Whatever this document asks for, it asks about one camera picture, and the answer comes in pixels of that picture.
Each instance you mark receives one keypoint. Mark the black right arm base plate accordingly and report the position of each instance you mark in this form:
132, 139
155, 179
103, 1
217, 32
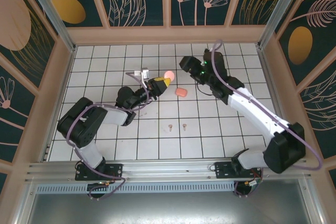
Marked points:
223, 170

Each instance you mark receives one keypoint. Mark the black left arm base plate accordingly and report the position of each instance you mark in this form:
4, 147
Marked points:
113, 170

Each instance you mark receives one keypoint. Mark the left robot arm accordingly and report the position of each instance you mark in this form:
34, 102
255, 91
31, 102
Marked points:
78, 124

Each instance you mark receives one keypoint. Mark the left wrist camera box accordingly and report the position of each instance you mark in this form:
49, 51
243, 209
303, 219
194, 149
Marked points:
144, 73

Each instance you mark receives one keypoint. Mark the coral rectangular charging case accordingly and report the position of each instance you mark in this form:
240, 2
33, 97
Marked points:
181, 92

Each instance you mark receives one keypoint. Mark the aluminium mounting rail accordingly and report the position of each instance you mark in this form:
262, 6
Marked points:
168, 169

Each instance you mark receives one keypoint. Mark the peach round charging case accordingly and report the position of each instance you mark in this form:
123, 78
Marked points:
168, 74

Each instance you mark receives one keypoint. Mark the aluminium frame post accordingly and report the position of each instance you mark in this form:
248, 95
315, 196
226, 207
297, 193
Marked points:
53, 16
284, 11

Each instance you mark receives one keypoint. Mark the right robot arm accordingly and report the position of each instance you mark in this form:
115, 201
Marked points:
262, 119

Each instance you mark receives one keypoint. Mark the grey metal sheet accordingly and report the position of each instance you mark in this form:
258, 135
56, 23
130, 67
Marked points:
168, 208

